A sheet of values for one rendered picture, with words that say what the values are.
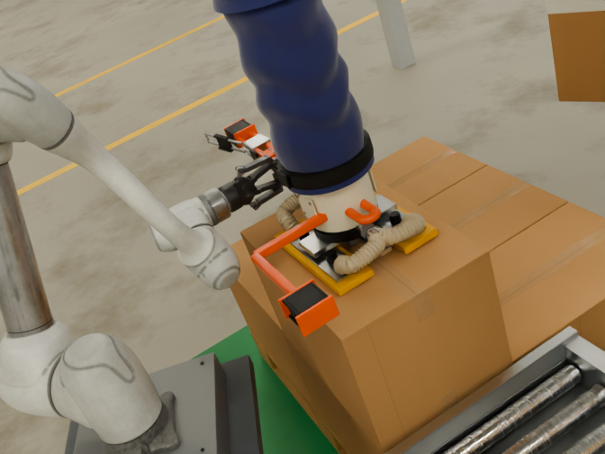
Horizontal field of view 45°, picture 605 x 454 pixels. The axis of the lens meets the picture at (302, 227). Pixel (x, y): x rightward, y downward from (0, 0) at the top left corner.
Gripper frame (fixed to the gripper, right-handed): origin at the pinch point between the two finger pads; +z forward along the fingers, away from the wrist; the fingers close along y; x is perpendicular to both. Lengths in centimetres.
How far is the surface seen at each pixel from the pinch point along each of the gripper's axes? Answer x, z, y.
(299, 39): 36, -1, -43
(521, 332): 47, 30, 53
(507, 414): 65, 8, 53
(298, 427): -22, -23, 108
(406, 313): 55, -5, 17
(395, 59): -246, 185, 99
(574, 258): 37, 61, 53
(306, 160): 34.0, -7.6, -16.9
